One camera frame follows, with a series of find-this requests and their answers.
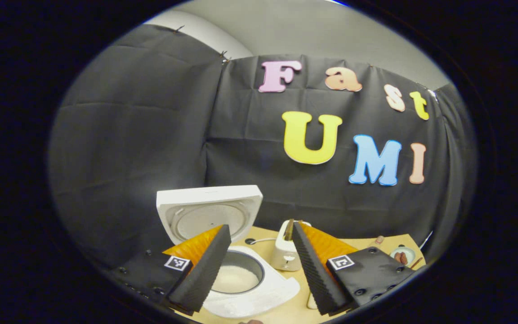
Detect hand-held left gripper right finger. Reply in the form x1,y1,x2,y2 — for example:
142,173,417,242
291,220,417,315

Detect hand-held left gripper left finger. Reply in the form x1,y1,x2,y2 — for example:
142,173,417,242
106,224,232,316

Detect white rice cooker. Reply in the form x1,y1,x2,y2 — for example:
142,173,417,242
156,184,301,319

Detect white toaster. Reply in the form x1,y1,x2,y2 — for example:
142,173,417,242
272,219,312,272

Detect pale green plate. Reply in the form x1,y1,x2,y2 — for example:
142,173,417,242
390,246,417,267

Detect black backdrop cloth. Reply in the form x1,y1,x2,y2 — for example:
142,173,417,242
48,24,478,270

